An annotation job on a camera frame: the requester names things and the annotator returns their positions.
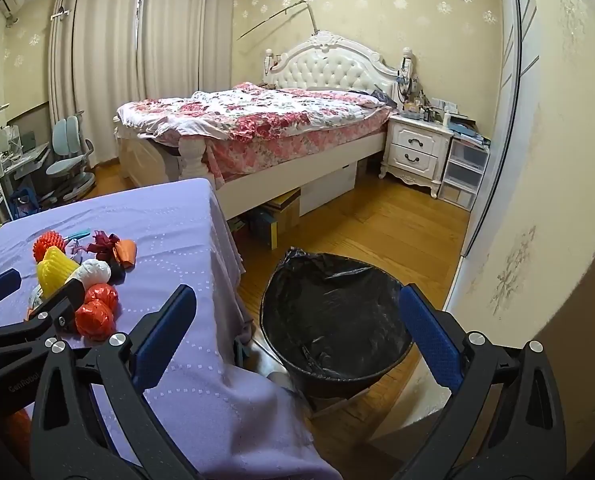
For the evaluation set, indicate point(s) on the pale blue desk chair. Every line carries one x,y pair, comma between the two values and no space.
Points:
67,135

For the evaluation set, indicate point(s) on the orange bag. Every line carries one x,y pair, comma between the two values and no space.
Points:
125,253

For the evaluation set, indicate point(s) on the stack of books and papers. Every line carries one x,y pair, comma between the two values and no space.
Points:
470,129

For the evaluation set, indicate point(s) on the white sliding wardrobe door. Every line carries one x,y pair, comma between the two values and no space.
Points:
507,135

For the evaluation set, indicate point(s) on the cluster of small bottles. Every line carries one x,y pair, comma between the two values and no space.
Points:
422,105

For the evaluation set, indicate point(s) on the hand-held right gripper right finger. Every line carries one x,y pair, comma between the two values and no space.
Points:
430,332

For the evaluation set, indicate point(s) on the thin bent metal rod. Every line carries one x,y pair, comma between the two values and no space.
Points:
277,17

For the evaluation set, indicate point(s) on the black plastic bin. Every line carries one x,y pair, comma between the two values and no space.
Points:
337,382

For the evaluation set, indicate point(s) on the beige curtain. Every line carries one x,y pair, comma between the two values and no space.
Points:
97,60
187,35

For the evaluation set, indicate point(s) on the white tufted bed frame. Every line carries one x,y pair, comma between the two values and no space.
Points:
327,67

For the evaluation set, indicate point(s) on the brown cardboard box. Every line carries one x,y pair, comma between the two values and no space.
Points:
282,210

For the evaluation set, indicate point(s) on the white storage box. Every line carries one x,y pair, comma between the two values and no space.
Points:
327,185

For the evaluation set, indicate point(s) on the red-orange ball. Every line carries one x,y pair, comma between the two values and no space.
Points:
94,321
102,295

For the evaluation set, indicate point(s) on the white two-drawer nightstand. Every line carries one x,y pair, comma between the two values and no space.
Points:
412,150

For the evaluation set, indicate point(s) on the white ball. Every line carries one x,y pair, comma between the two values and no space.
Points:
93,272

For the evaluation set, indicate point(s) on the pink floral duvet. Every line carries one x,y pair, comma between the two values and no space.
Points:
257,110

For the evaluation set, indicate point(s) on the dark red fringed scarf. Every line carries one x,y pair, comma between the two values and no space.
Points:
102,246

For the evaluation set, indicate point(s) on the dark grey cloth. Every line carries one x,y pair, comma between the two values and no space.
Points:
377,93

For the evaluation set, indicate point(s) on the clear plastic drawer unit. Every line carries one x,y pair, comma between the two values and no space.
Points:
460,175

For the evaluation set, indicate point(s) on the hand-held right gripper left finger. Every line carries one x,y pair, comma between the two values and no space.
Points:
162,332

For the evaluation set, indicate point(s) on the teal white toothbrush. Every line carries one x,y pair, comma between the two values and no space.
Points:
79,234

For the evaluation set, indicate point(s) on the pink floral bed sheet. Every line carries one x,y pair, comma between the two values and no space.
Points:
302,149

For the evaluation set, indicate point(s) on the white study desk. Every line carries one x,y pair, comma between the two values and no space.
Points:
32,157

